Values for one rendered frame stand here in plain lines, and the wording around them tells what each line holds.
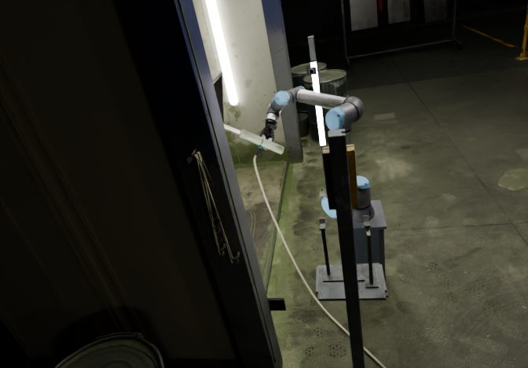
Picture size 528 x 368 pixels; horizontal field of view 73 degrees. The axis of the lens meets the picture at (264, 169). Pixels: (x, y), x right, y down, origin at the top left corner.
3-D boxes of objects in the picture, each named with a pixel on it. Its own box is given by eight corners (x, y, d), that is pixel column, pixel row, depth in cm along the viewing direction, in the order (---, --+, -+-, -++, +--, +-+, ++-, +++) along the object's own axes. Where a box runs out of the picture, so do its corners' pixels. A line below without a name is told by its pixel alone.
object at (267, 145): (273, 157, 254) (286, 145, 234) (272, 163, 252) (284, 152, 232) (209, 130, 243) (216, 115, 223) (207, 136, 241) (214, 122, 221)
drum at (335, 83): (306, 133, 545) (298, 75, 504) (344, 125, 546) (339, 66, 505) (316, 148, 493) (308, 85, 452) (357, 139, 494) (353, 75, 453)
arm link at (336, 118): (356, 212, 231) (362, 105, 188) (335, 224, 224) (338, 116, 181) (339, 200, 242) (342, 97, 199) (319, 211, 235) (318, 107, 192)
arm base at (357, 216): (372, 204, 251) (372, 193, 246) (375, 221, 234) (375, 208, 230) (345, 206, 255) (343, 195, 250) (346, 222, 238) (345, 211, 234)
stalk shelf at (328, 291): (317, 301, 170) (317, 299, 169) (318, 266, 190) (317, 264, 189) (386, 299, 164) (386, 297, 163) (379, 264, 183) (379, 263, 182)
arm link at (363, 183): (375, 200, 237) (375, 178, 229) (357, 212, 230) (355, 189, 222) (358, 193, 249) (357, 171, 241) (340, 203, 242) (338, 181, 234)
